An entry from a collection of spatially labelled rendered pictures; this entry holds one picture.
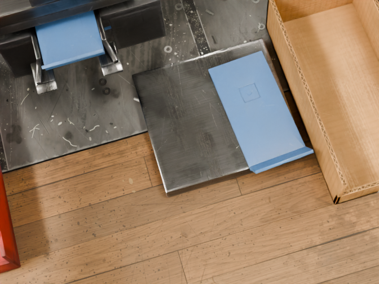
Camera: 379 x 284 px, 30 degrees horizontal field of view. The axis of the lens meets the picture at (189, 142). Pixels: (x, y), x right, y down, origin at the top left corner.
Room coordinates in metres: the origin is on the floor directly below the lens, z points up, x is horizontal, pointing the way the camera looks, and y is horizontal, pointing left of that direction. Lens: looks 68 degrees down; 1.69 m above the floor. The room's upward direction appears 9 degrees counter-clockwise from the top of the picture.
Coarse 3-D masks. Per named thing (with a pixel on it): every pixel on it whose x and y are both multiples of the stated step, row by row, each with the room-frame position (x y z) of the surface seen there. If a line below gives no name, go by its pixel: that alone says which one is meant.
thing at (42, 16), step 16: (0, 0) 0.46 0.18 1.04; (16, 0) 0.46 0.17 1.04; (32, 0) 0.44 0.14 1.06; (48, 0) 0.44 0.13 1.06; (64, 0) 0.45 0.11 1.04; (80, 0) 0.45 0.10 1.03; (96, 0) 0.46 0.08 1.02; (112, 0) 0.46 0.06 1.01; (128, 0) 0.46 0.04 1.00; (0, 16) 0.44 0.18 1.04; (16, 16) 0.44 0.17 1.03; (32, 16) 0.45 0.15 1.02; (48, 16) 0.45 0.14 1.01; (64, 16) 0.45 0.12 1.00; (0, 32) 0.44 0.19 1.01
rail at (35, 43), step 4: (32, 28) 0.45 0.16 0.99; (32, 32) 0.45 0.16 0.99; (32, 36) 0.44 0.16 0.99; (36, 36) 0.44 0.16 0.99; (32, 40) 0.44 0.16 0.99; (36, 40) 0.44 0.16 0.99; (36, 44) 0.43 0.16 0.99; (36, 48) 0.42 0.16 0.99; (36, 52) 0.42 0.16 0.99; (40, 52) 0.42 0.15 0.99; (36, 56) 0.41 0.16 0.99; (40, 56) 0.41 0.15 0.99
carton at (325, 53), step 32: (288, 0) 0.46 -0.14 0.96; (320, 0) 0.46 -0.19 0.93; (352, 0) 0.47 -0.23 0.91; (288, 32) 0.44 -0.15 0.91; (320, 32) 0.44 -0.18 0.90; (352, 32) 0.43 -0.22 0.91; (288, 64) 0.38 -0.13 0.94; (320, 64) 0.39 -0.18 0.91; (352, 64) 0.38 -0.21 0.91; (320, 96) 0.35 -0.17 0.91; (352, 96) 0.34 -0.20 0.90; (320, 128) 0.28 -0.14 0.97; (352, 128) 0.30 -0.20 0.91; (320, 160) 0.26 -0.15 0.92; (352, 160) 0.26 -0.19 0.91; (352, 192) 0.22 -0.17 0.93
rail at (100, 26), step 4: (96, 12) 0.46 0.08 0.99; (96, 16) 0.45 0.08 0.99; (96, 20) 0.45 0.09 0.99; (100, 20) 0.45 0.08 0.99; (100, 24) 0.44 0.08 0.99; (100, 28) 0.44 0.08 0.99; (100, 32) 0.43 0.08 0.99; (104, 32) 0.43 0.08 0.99; (100, 36) 0.43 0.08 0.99; (104, 36) 0.43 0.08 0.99; (104, 40) 0.42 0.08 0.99
